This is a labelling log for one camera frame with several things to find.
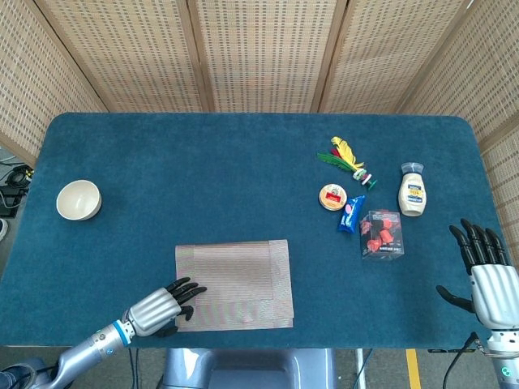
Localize beige woven placemat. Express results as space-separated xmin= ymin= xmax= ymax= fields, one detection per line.
xmin=174 ymin=239 xmax=295 ymax=333

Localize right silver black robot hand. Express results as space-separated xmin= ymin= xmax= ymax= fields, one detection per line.
xmin=435 ymin=218 xmax=519 ymax=330

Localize clear box with red toys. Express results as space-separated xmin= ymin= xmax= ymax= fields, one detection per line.
xmin=359 ymin=209 xmax=405 ymax=260

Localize floor cable bundle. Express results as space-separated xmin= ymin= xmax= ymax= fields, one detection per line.
xmin=0 ymin=157 xmax=36 ymax=218

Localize blue cookie packet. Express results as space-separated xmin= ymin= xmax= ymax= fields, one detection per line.
xmin=336 ymin=194 xmax=366 ymax=235

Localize grey robot torso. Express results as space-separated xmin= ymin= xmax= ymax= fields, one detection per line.
xmin=156 ymin=348 xmax=337 ymax=389

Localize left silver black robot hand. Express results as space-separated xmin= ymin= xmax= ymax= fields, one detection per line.
xmin=123 ymin=276 xmax=208 ymax=338

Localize woven wooden folding screen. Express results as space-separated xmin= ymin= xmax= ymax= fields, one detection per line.
xmin=0 ymin=0 xmax=519 ymax=268

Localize white bowl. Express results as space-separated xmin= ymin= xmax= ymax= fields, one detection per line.
xmin=56 ymin=179 xmax=102 ymax=221

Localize blue table cloth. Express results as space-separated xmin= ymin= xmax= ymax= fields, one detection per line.
xmin=0 ymin=112 xmax=514 ymax=350

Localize metal table leg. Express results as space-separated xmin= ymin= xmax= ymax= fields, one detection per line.
xmin=355 ymin=348 xmax=367 ymax=389

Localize round yellow tin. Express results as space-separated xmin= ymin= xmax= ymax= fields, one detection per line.
xmin=318 ymin=183 xmax=349 ymax=212

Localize mayonnaise squeeze bottle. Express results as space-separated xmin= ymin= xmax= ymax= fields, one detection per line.
xmin=397 ymin=162 xmax=429 ymax=217

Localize colourful feather shuttlecock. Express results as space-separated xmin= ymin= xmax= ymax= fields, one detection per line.
xmin=316 ymin=136 xmax=379 ymax=190

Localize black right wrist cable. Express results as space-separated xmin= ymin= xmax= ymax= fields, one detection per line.
xmin=441 ymin=331 xmax=487 ymax=389

